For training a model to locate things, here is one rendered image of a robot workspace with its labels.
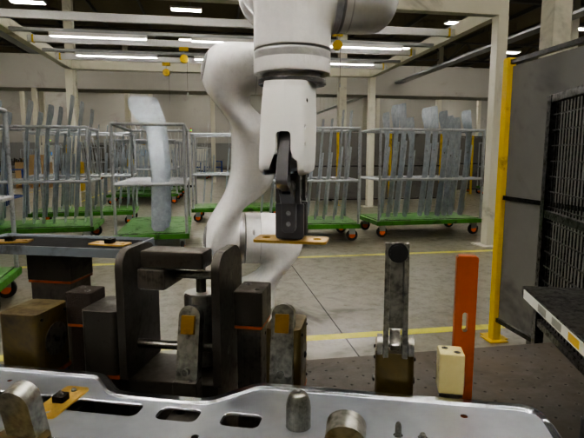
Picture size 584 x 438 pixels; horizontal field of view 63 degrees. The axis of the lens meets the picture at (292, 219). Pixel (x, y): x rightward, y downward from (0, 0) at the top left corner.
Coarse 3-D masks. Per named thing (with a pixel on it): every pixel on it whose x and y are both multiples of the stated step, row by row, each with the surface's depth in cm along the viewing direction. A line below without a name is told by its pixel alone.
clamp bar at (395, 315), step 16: (400, 256) 69; (384, 272) 74; (400, 272) 73; (384, 288) 72; (400, 288) 73; (384, 304) 72; (400, 304) 73; (384, 320) 72; (400, 320) 73; (384, 336) 72; (384, 352) 72
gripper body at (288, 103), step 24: (264, 96) 49; (288, 96) 49; (312, 96) 52; (264, 120) 49; (288, 120) 49; (312, 120) 52; (264, 144) 50; (312, 144) 53; (264, 168) 50; (312, 168) 56
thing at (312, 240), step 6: (258, 240) 54; (264, 240) 54; (270, 240) 54; (276, 240) 54; (282, 240) 54; (288, 240) 54; (294, 240) 54; (300, 240) 54; (306, 240) 54; (312, 240) 54; (318, 240) 54; (324, 240) 54
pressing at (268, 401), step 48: (0, 384) 73; (48, 384) 73; (96, 384) 73; (288, 384) 72; (96, 432) 61; (144, 432) 61; (192, 432) 61; (240, 432) 61; (288, 432) 61; (384, 432) 61; (432, 432) 61; (480, 432) 61; (528, 432) 61
